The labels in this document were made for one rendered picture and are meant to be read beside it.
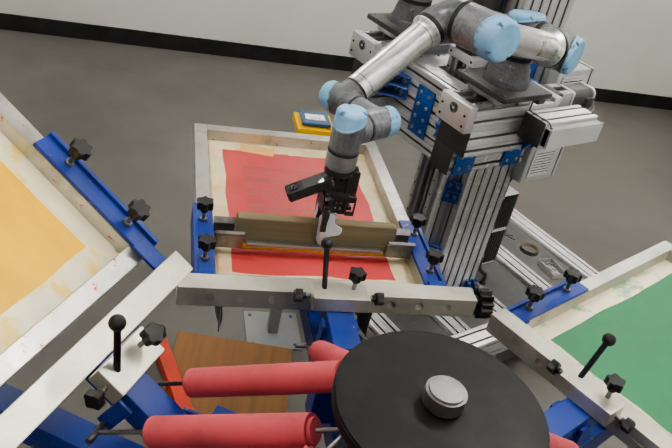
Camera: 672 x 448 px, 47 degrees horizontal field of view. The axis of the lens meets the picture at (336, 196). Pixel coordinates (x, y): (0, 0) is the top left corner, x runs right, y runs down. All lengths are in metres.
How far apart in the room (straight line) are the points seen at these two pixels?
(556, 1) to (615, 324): 1.16
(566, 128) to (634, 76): 4.14
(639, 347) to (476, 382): 0.94
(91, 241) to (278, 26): 4.17
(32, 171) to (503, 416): 0.99
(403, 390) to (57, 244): 0.73
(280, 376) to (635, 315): 1.17
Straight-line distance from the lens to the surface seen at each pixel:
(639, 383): 1.96
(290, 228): 1.89
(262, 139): 2.42
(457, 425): 1.10
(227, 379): 1.31
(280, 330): 3.17
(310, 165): 2.36
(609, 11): 6.34
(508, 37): 2.02
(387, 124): 1.83
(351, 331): 1.62
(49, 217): 1.55
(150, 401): 1.36
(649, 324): 2.17
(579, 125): 2.63
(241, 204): 2.11
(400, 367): 1.15
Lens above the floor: 2.08
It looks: 30 degrees down
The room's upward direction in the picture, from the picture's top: 13 degrees clockwise
